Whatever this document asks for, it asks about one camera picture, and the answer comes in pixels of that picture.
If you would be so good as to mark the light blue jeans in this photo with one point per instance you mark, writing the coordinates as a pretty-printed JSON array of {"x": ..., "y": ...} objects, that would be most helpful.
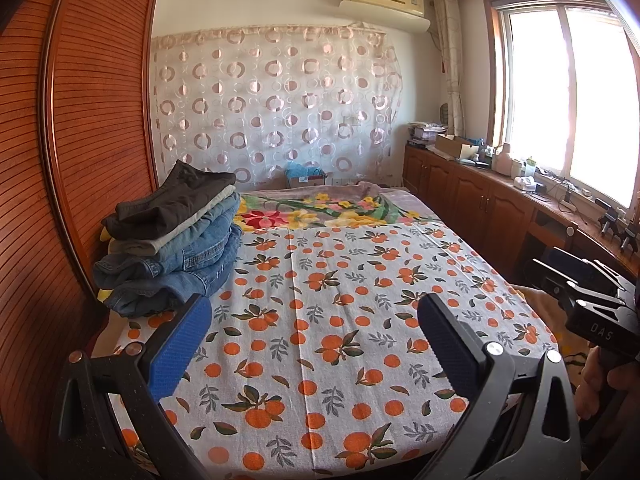
[{"x": 210, "y": 230}]

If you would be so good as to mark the small black tripod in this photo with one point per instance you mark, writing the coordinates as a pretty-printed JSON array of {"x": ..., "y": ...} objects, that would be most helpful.
[
  {"x": 610, "y": 217},
  {"x": 630, "y": 237}
]

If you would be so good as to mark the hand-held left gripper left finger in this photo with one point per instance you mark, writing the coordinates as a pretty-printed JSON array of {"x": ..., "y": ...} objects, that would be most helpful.
[{"x": 175, "y": 355}]

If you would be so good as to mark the pile of papers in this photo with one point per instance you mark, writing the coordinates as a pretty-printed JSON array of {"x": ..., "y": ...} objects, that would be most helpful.
[{"x": 425, "y": 132}]

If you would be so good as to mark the wooden frame window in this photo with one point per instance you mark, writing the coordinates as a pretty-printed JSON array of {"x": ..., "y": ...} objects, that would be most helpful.
[{"x": 540, "y": 90}]

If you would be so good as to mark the round hand fan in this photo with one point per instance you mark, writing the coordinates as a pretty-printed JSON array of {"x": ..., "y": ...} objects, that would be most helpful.
[{"x": 443, "y": 112}]

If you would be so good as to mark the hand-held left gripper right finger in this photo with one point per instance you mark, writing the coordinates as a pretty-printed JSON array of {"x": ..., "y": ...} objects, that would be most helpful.
[{"x": 450, "y": 350}]

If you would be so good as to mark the beige air conditioner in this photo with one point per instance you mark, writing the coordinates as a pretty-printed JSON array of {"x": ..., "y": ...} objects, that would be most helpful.
[{"x": 385, "y": 2}]

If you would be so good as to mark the black pants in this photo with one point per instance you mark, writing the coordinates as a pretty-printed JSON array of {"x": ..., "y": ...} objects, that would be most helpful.
[{"x": 165, "y": 205}]

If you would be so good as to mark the wooden slatted wardrobe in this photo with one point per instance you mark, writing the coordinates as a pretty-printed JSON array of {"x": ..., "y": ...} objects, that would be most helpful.
[{"x": 95, "y": 85}]

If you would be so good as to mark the wooden cabinet counter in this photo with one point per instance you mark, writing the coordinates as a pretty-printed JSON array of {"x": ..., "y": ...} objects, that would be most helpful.
[{"x": 470, "y": 195}]

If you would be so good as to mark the stack of folded jeans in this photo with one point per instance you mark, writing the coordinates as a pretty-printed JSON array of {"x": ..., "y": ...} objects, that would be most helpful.
[{"x": 145, "y": 246}]

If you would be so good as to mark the open cardboard box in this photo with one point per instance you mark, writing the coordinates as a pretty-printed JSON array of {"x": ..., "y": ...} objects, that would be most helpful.
[{"x": 455, "y": 147}]

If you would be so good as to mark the floral blanket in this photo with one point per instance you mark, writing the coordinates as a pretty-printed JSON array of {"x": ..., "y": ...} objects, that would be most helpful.
[{"x": 300, "y": 215}]

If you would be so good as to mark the small cardboard box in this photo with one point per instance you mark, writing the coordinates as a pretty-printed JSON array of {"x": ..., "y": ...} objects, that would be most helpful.
[{"x": 312, "y": 181}]

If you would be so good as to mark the person's right hand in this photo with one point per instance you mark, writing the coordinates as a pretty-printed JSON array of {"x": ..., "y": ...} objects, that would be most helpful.
[{"x": 592, "y": 385}]

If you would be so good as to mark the yellow cloth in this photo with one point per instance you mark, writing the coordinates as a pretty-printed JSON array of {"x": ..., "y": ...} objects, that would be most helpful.
[{"x": 103, "y": 295}]

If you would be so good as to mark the orange fruit print bedsheet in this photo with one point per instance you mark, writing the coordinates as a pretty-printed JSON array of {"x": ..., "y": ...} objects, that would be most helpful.
[{"x": 325, "y": 360}]

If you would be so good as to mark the white tissue box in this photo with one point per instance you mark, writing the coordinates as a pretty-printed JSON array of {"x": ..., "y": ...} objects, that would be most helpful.
[{"x": 525, "y": 184}]

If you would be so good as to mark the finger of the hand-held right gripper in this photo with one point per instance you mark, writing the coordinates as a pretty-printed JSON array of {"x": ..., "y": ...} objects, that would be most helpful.
[
  {"x": 595, "y": 297},
  {"x": 580, "y": 274}
]

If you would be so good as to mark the circle pattern sheer curtain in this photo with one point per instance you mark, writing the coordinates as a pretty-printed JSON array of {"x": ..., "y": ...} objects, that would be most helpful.
[{"x": 275, "y": 100}]

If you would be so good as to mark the white power strip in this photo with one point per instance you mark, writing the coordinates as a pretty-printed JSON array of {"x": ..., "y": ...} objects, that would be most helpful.
[{"x": 567, "y": 206}]

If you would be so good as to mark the white plastic jug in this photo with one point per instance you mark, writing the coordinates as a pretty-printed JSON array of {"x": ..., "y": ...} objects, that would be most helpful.
[{"x": 502, "y": 161}]

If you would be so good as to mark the green cap bottle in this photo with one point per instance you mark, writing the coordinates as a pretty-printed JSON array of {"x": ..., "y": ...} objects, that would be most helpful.
[{"x": 529, "y": 167}]

